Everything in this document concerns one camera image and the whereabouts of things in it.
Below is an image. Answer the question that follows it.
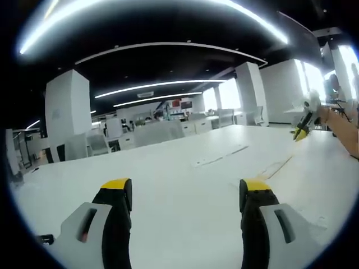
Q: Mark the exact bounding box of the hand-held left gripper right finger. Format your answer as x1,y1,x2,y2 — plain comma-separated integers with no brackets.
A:
239,178,319,269

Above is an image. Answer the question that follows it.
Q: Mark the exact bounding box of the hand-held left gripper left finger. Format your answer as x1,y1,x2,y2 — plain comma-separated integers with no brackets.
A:
52,177,133,269

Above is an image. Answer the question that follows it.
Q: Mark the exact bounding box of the white mesh office chair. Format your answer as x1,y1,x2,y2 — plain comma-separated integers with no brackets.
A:
159,119,186,140
134,123,160,148
218,108,236,128
254,105,266,126
86,136,110,155

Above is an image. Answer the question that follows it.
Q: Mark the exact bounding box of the small clear plastic bag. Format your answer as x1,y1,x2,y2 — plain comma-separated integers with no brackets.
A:
252,152,296,180

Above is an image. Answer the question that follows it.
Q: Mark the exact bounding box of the dark hanging panel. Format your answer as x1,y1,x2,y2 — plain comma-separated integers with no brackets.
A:
276,10,321,61

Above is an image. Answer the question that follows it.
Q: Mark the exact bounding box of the white drawer cabinet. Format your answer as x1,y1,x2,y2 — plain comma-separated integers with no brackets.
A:
119,134,136,151

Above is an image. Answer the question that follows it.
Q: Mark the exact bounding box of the black office chair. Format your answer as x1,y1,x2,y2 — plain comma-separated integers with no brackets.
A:
46,144,66,163

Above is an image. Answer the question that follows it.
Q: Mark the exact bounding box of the row of white desk cabinets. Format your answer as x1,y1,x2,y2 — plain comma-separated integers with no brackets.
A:
181,116,220,136

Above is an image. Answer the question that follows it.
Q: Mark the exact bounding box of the tall white cabinet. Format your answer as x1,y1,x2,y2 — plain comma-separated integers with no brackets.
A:
105,117,122,138

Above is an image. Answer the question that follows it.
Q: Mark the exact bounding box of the straight ceiling light strip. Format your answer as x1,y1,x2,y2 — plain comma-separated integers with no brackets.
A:
94,80,227,99
113,91,203,108

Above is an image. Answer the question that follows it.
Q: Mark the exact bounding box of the long curved ceiling light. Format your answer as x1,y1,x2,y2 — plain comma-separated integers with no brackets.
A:
19,0,289,55

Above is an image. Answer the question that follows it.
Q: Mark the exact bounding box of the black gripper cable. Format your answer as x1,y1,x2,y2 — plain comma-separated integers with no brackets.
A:
326,96,352,123

